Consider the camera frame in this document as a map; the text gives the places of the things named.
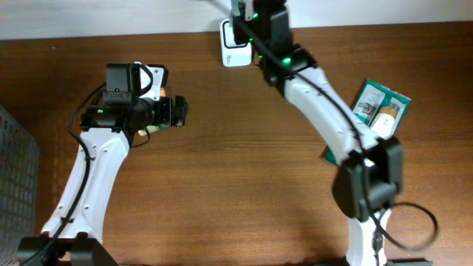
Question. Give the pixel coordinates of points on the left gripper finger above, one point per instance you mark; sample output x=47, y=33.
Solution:
x=180, y=118
x=181, y=104

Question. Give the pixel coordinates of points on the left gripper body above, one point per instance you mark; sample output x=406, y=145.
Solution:
x=178, y=111

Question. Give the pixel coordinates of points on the orange tissue pack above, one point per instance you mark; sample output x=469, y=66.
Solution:
x=163, y=90

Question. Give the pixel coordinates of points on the green lid jar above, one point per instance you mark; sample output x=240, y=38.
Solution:
x=148, y=130

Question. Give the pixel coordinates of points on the teal snack packet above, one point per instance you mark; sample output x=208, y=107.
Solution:
x=242, y=13

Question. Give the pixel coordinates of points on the green white 3M bag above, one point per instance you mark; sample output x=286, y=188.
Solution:
x=372, y=97

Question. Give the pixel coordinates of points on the white tube gold cap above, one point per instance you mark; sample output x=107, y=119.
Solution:
x=384, y=121

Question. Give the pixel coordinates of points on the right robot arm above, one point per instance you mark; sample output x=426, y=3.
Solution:
x=369, y=176

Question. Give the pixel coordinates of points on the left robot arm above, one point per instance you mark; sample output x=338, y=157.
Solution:
x=132, y=101

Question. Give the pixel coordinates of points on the grey plastic basket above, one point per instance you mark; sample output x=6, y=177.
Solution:
x=19, y=185

